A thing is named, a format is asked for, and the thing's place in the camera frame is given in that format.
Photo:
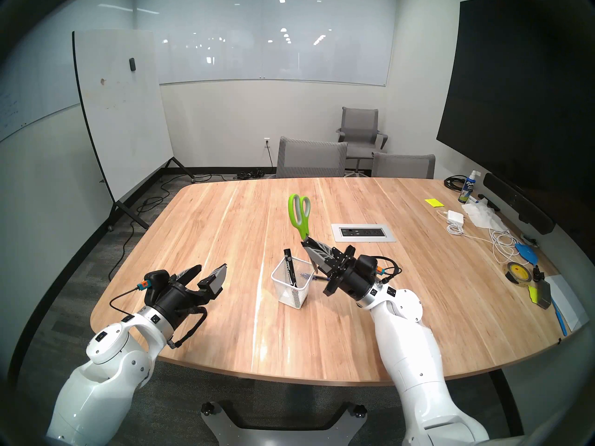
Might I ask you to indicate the black and yellow tape roll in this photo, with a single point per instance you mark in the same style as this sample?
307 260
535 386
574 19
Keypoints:
510 272

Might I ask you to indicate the flat blue plastic object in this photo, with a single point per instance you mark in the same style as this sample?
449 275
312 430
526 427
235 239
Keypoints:
526 253

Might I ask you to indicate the silver table power outlet panel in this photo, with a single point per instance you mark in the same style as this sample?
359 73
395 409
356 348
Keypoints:
362 232

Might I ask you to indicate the crumpled white tissue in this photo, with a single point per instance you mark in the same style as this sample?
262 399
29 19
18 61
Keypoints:
481 215

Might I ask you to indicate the thin blue stick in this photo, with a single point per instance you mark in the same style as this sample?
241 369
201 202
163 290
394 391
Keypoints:
560 319

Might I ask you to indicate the gray robot base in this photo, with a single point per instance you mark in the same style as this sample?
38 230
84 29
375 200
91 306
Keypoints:
279 436

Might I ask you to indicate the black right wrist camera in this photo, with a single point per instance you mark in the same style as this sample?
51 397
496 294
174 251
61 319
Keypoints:
367 265

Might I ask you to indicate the whiteboard cleaner spray bottle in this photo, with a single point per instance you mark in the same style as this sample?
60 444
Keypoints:
466 189

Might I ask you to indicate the small black bottle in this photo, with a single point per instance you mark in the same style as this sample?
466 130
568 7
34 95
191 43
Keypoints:
537 273

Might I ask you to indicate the white mesh pen holder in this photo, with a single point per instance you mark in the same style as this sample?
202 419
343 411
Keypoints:
290 297

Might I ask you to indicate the rolling whiteboard on black stand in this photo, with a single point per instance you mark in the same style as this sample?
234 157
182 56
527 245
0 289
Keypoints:
121 115

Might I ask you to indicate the gray swivel chair with armrests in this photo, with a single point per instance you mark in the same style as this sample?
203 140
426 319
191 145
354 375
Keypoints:
360 124

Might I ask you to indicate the wide wall glass whiteboard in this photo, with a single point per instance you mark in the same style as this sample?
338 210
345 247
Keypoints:
279 55

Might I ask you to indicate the large black wall television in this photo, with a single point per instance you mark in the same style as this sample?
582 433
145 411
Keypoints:
511 101

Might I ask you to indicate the black permanent marker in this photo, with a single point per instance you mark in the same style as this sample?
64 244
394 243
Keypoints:
290 266

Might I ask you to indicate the wall whiteboard with handwriting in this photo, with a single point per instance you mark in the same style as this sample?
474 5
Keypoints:
37 87

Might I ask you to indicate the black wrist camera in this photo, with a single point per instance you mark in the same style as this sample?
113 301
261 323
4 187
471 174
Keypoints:
155 282
367 265

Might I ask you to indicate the yellow and black block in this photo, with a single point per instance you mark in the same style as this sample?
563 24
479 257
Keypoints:
541 294

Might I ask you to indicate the yellow sticky note pad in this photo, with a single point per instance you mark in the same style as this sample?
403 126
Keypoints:
434 202

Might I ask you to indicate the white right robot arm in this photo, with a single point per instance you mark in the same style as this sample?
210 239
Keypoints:
413 357

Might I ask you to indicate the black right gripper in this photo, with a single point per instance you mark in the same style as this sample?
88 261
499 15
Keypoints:
355 280

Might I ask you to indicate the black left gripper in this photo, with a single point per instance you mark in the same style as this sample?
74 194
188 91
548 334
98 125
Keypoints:
179 303

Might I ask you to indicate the white power adapter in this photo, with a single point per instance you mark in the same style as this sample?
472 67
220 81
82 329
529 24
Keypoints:
455 216

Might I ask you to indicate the gray mesh office chair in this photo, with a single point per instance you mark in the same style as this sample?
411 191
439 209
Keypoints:
311 159
402 166

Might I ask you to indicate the blue ballpoint pen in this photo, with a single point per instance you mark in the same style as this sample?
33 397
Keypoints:
320 278

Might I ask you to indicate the white paper sheet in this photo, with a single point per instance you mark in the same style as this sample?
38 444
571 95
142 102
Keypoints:
569 301

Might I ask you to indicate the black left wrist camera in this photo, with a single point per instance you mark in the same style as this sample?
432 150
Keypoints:
155 282

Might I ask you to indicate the black video sound bar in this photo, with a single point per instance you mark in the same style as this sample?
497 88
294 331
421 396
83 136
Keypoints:
516 201

